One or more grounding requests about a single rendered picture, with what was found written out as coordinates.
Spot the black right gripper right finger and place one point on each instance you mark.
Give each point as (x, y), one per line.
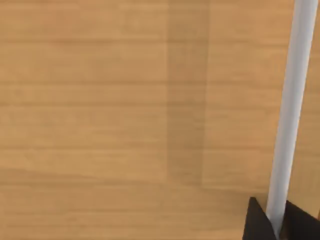
(301, 222)

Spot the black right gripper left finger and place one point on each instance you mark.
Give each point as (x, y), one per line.
(257, 222)

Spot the wooden door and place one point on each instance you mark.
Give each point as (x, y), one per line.
(100, 112)

